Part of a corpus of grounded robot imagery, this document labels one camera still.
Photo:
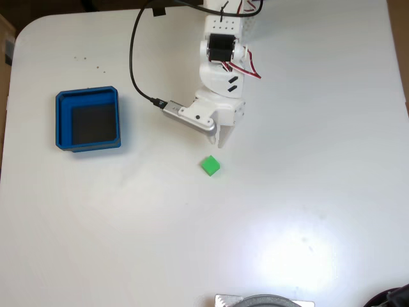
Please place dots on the green cube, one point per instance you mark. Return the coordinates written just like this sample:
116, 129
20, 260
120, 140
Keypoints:
211, 165

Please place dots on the blue square box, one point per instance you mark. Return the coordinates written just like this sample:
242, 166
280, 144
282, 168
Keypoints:
87, 120

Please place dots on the black tape piece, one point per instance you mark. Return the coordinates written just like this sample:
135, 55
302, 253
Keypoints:
159, 11

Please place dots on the silver rectangular plate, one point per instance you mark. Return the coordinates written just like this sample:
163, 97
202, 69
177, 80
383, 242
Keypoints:
227, 301

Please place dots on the grey-black round base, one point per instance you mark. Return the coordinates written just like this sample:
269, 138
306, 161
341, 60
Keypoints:
271, 300

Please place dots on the black round base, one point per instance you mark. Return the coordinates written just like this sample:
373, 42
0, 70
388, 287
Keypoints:
383, 299

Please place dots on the silver stick camera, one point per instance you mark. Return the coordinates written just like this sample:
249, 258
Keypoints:
191, 123

